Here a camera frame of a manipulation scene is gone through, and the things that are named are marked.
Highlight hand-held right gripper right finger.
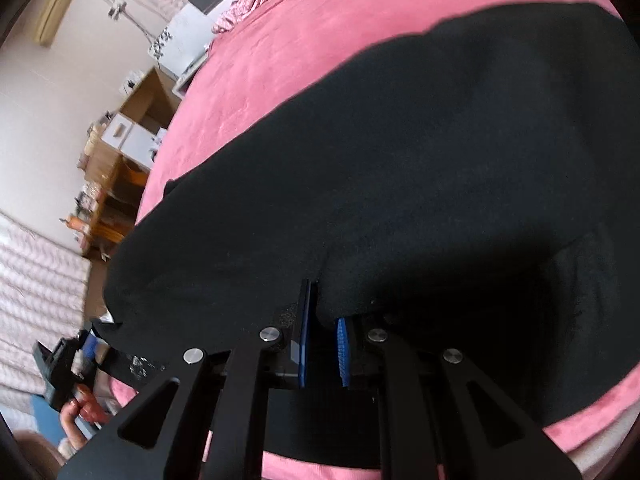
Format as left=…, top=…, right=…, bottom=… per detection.
left=332, top=312, right=586, bottom=480

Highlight white drawer cabinet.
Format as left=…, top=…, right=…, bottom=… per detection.
left=102, top=112, right=162, bottom=171

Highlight person's left forearm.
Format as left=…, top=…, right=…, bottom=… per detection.
left=12, top=430, right=68, bottom=480

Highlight pink blanket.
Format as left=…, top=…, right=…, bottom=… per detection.
left=107, top=0, right=631, bottom=480

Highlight white nightstand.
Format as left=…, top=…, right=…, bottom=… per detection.
left=172, top=57, right=206, bottom=97

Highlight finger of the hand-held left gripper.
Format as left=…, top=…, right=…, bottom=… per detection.
left=77, top=327, right=108, bottom=376

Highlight beige air conditioner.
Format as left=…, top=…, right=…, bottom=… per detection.
left=35, top=0, right=86, bottom=48

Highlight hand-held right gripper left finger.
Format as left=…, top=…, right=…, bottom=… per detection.
left=57, top=279, right=321, bottom=480

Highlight wooden desk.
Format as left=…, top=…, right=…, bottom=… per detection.
left=75, top=67, right=181, bottom=261

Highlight person's left hand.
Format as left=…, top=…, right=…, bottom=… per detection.
left=59, top=384, right=110, bottom=448

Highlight black pants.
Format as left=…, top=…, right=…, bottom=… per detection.
left=102, top=0, right=640, bottom=471

